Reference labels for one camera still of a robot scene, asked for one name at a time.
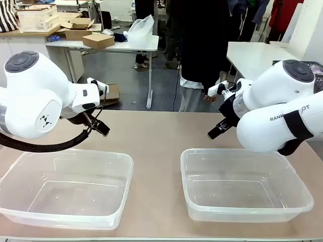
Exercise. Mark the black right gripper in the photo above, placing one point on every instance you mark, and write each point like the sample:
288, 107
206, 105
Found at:
228, 111

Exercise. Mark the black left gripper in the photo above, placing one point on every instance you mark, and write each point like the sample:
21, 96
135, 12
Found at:
80, 119

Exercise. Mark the clear plastic bin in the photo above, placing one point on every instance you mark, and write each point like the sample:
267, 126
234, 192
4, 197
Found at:
244, 184
65, 186

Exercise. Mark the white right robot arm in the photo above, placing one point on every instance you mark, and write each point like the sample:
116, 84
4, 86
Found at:
272, 100

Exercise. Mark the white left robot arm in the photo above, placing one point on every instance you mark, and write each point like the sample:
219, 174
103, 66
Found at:
30, 93

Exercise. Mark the person's left hand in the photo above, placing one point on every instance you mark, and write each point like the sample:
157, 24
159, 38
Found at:
210, 98

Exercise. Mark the flat cardboard on floor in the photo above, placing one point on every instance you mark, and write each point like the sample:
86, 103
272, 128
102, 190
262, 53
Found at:
112, 93

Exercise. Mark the white side table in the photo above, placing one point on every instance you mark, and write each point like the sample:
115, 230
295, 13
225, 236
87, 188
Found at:
252, 58

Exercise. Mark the person in black top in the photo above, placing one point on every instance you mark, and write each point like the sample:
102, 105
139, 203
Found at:
204, 45

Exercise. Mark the closed cardboard box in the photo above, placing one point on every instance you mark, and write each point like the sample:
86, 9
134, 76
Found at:
98, 40

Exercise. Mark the white desk with leg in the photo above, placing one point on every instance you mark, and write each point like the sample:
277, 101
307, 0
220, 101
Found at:
136, 45

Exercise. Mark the dark blue cloth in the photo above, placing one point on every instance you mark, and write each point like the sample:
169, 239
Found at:
120, 37

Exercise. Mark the open cardboard box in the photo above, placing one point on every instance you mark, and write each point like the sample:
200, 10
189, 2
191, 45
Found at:
78, 29

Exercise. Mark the blue small packet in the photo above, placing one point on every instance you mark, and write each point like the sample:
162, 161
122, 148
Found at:
53, 38

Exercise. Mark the background person in black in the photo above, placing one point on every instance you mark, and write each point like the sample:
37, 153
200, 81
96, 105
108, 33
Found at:
142, 30

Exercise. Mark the clear plastic bag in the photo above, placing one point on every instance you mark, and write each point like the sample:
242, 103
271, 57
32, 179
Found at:
141, 29

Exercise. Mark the black bin with shiny contents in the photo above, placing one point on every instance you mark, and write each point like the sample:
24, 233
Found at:
318, 75

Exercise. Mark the white cabinet wooden top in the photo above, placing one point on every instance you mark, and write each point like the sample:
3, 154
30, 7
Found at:
15, 45

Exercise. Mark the white perforated crate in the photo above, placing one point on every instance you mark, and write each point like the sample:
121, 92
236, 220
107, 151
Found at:
38, 19

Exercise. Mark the red garment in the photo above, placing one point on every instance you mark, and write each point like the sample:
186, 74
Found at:
281, 15

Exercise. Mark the white leaning board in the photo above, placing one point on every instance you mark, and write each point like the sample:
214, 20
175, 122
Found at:
309, 22

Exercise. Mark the black white striped bag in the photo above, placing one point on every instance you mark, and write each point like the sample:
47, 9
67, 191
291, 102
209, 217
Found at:
7, 15

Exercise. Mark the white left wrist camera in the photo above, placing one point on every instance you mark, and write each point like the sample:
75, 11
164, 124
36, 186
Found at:
97, 84

